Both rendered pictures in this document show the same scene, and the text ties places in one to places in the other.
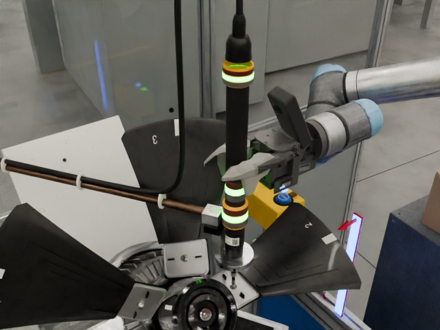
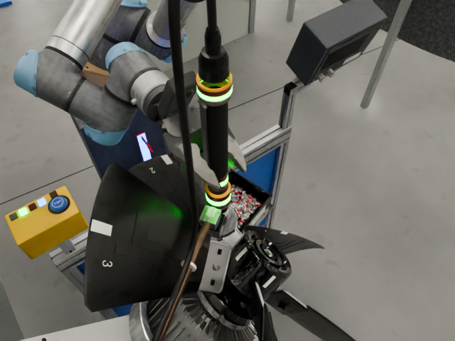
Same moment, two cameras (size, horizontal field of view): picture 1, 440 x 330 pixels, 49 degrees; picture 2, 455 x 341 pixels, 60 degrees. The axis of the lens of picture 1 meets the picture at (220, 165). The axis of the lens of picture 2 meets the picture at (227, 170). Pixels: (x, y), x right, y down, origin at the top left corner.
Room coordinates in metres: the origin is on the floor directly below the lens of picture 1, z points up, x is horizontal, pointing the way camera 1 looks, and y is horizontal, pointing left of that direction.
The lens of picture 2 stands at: (0.61, 0.34, 1.95)
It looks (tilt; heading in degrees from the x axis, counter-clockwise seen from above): 55 degrees down; 270
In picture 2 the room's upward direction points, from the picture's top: straight up
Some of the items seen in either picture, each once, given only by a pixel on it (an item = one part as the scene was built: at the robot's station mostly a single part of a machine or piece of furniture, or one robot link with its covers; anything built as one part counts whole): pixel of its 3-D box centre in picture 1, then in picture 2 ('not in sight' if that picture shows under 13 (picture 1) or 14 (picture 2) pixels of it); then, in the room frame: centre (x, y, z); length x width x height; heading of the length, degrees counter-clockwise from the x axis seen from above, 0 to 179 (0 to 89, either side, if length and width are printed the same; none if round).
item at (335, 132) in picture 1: (319, 135); (154, 96); (0.74, -0.18, 1.45); 0.08 x 0.05 x 0.08; 36
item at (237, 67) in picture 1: (238, 73); (214, 86); (0.63, -0.03, 1.61); 0.04 x 0.04 x 0.03
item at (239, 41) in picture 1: (236, 162); (217, 158); (0.63, -0.03, 1.46); 0.04 x 0.04 x 0.46
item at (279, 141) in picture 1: (286, 152); (179, 126); (0.69, -0.11, 1.44); 0.12 x 0.08 x 0.09; 126
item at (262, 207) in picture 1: (271, 205); (49, 222); (1.08, -0.15, 1.02); 0.16 x 0.10 x 0.11; 36
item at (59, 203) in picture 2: (283, 198); (58, 203); (1.04, -0.17, 1.08); 0.04 x 0.04 x 0.02
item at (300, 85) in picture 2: not in sight; (313, 76); (0.32, -0.69, 1.04); 0.24 x 0.03 x 0.03; 36
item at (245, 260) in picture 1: (228, 236); (217, 214); (0.63, -0.02, 1.31); 0.09 x 0.07 x 0.10; 71
